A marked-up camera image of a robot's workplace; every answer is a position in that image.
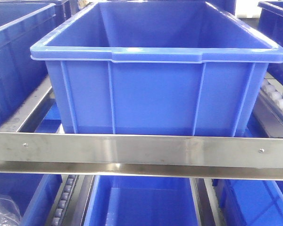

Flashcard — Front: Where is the blue plastic crate left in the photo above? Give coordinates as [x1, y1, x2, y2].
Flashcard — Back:
[0, 1, 56, 125]

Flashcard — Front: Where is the blue crate lower right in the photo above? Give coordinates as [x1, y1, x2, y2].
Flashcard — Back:
[213, 179, 283, 226]

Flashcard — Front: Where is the white roller track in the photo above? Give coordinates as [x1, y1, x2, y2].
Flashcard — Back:
[259, 79, 283, 138]

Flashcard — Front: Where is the stainless steel shelf rail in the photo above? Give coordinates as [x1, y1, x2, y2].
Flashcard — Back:
[0, 132, 283, 180]

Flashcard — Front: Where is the blue plastic crate right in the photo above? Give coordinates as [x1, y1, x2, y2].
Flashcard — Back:
[258, 1, 283, 85]

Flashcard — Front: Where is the blue plastic crate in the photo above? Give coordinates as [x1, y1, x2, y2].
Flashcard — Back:
[31, 0, 283, 137]
[0, 1, 56, 125]
[258, 1, 283, 85]

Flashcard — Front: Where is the blue crate lower shelf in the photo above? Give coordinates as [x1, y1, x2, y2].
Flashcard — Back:
[84, 176, 198, 226]

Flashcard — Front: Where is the clear plastic bag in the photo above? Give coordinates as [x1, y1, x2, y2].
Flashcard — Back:
[0, 194, 22, 226]

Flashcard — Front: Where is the blue crate lower left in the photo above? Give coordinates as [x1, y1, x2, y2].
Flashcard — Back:
[0, 173, 62, 226]

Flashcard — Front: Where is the blue plastic crate middle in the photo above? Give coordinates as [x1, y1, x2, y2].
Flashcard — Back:
[31, 0, 283, 137]

